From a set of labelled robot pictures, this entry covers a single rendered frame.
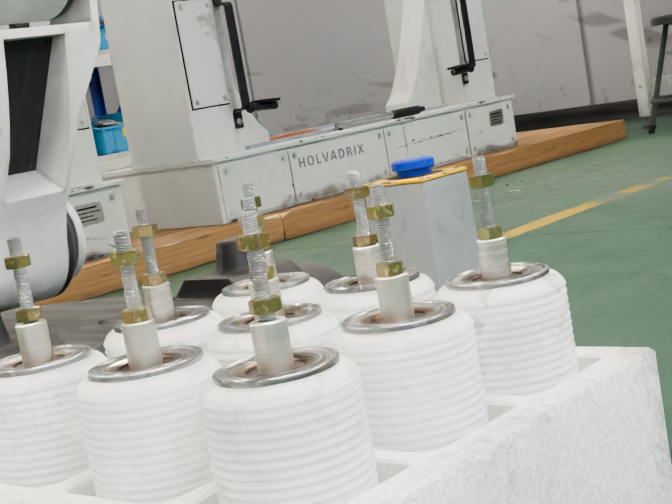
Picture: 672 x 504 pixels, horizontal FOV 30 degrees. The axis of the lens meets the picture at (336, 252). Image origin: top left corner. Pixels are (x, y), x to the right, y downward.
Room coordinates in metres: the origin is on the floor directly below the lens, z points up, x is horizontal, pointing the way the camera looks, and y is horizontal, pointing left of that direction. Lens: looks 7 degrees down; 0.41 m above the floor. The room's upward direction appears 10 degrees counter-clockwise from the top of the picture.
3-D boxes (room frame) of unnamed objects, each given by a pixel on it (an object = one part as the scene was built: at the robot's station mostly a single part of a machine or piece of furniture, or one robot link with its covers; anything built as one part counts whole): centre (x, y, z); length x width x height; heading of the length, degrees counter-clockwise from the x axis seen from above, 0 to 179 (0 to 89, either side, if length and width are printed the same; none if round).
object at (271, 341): (0.72, 0.05, 0.26); 0.02 x 0.02 x 0.03
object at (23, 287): (0.88, 0.22, 0.30); 0.01 x 0.01 x 0.08
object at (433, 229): (1.15, -0.08, 0.16); 0.07 x 0.07 x 0.31; 48
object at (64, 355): (0.88, 0.22, 0.25); 0.08 x 0.08 x 0.01
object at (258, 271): (0.72, 0.05, 0.31); 0.01 x 0.01 x 0.08
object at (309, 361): (0.72, 0.05, 0.25); 0.08 x 0.08 x 0.01
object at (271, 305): (0.72, 0.05, 0.29); 0.02 x 0.02 x 0.01; 51
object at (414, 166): (1.15, -0.08, 0.32); 0.04 x 0.04 x 0.02
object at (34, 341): (0.88, 0.22, 0.26); 0.02 x 0.02 x 0.03
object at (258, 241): (0.72, 0.05, 0.33); 0.02 x 0.02 x 0.01; 51
